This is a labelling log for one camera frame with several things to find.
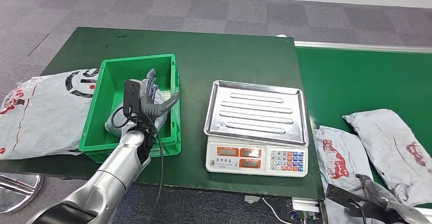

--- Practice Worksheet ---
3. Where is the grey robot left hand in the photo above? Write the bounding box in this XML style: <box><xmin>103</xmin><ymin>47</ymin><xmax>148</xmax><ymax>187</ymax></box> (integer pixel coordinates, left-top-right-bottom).
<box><xmin>140</xmin><ymin>68</ymin><xmax>180</xmax><ymax>119</ymax></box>

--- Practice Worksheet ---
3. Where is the grey parcel with red print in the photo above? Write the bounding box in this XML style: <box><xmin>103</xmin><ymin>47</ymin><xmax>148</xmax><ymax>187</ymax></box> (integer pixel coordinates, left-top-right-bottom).
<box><xmin>342</xmin><ymin>109</ymin><xmax>432</xmax><ymax>207</ymax></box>
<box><xmin>312</xmin><ymin>125</ymin><xmax>375</xmax><ymax>224</ymax></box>
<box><xmin>104</xmin><ymin>89</ymin><xmax>170</xmax><ymax>139</ymax></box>

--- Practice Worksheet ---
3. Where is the green plastic crate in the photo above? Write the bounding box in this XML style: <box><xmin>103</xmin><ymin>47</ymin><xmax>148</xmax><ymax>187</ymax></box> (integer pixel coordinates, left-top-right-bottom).
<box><xmin>78</xmin><ymin>53</ymin><xmax>182</xmax><ymax>164</ymax></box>

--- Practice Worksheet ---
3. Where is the white electronic scale body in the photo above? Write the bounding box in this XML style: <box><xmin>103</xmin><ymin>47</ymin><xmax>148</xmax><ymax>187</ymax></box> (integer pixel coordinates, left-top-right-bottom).
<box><xmin>205</xmin><ymin>136</ymin><xmax>308</xmax><ymax>178</ymax></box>

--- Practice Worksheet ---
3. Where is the steel scale tray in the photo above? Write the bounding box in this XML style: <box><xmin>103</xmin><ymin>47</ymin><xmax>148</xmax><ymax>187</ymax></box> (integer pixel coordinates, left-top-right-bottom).
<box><xmin>203</xmin><ymin>80</ymin><xmax>310</xmax><ymax>148</ymax></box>

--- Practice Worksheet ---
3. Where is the large white printed bag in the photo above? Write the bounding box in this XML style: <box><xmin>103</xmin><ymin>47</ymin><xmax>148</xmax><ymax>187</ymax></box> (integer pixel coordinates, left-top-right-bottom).
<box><xmin>0</xmin><ymin>68</ymin><xmax>100</xmax><ymax>161</ymax></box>

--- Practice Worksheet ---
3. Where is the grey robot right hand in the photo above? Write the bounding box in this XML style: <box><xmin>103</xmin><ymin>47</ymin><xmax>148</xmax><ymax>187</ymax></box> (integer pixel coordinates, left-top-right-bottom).
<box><xmin>344</xmin><ymin>174</ymin><xmax>399</xmax><ymax>222</ymax></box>

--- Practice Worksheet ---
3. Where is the aluminium conveyor side rail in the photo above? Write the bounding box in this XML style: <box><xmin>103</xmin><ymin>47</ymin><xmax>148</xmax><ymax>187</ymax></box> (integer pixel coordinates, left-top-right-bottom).
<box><xmin>290</xmin><ymin>197</ymin><xmax>432</xmax><ymax>224</ymax></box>
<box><xmin>294</xmin><ymin>41</ymin><xmax>432</xmax><ymax>54</ymax></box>

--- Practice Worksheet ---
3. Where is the white power cable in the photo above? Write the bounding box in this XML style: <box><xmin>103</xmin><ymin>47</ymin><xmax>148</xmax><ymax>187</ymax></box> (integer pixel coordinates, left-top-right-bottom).
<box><xmin>261</xmin><ymin>198</ymin><xmax>287</xmax><ymax>224</ymax></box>

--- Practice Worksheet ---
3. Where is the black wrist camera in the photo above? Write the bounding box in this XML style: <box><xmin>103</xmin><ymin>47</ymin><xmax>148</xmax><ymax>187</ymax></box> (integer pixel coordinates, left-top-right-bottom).
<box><xmin>122</xmin><ymin>79</ymin><xmax>143</xmax><ymax>119</ymax></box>
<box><xmin>326</xmin><ymin>184</ymin><xmax>363</xmax><ymax>213</ymax></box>

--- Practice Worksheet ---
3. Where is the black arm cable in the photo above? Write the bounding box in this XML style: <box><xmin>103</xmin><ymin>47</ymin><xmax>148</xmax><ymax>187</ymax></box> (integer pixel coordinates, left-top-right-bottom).
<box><xmin>350</xmin><ymin>200</ymin><xmax>368</xmax><ymax>224</ymax></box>
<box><xmin>111</xmin><ymin>106</ymin><xmax>165</xmax><ymax>205</ymax></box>

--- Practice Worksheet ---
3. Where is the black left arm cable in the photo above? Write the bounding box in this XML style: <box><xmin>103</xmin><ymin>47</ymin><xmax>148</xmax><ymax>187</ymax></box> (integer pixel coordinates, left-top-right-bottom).
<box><xmin>111</xmin><ymin>106</ymin><xmax>165</xmax><ymax>205</ymax></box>

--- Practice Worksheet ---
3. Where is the green circuit board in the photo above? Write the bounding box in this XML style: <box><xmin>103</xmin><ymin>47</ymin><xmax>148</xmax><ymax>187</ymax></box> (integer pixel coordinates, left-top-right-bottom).
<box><xmin>290</xmin><ymin>210</ymin><xmax>321</xmax><ymax>221</ymax></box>

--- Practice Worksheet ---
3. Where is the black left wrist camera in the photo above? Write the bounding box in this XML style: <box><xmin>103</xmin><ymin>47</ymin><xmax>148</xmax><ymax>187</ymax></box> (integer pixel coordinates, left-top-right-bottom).
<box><xmin>122</xmin><ymin>79</ymin><xmax>143</xmax><ymax>119</ymax></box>

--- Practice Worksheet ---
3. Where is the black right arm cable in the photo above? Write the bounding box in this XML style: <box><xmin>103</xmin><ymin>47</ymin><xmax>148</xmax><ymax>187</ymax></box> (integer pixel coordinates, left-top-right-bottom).
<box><xmin>350</xmin><ymin>200</ymin><xmax>368</xmax><ymax>224</ymax></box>

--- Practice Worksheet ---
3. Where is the green conveyor belt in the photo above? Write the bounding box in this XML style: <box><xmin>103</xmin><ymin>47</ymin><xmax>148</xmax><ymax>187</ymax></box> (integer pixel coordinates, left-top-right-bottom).
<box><xmin>295</xmin><ymin>47</ymin><xmax>432</xmax><ymax>210</ymax></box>

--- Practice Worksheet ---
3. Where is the chrome chair base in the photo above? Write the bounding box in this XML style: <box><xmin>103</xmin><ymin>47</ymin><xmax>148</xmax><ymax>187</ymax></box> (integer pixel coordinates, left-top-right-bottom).
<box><xmin>0</xmin><ymin>172</ymin><xmax>44</xmax><ymax>215</ymax></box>

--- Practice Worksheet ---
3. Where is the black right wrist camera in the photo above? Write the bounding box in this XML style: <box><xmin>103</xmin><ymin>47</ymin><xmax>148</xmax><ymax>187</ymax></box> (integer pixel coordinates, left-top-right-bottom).
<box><xmin>326</xmin><ymin>184</ymin><xmax>363</xmax><ymax>213</ymax></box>

